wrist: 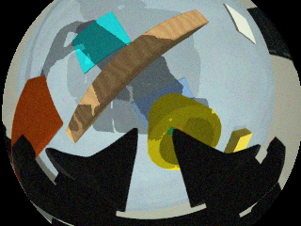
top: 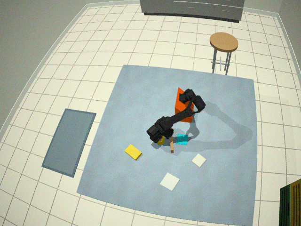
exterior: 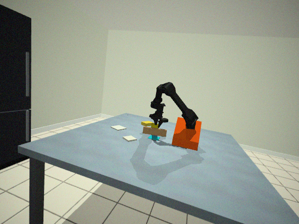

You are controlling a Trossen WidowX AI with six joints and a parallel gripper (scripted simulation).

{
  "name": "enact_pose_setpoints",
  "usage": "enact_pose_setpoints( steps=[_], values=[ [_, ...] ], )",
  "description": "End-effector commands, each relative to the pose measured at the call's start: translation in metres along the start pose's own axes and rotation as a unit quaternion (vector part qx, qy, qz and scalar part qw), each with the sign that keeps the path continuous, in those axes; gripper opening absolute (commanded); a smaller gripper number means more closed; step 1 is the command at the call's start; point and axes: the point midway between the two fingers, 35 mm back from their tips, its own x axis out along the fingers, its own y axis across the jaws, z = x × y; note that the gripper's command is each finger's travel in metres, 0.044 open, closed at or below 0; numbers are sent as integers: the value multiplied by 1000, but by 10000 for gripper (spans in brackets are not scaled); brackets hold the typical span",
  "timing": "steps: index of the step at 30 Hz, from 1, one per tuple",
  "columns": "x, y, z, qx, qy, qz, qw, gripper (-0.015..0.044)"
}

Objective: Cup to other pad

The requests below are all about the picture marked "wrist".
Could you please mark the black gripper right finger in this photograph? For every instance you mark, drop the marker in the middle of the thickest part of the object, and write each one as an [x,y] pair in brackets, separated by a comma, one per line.
[205,169]

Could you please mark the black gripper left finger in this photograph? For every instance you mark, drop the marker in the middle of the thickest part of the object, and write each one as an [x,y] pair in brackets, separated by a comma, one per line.
[109,171]

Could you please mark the yellow flat block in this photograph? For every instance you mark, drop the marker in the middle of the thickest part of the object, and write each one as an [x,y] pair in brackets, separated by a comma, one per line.
[238,141]

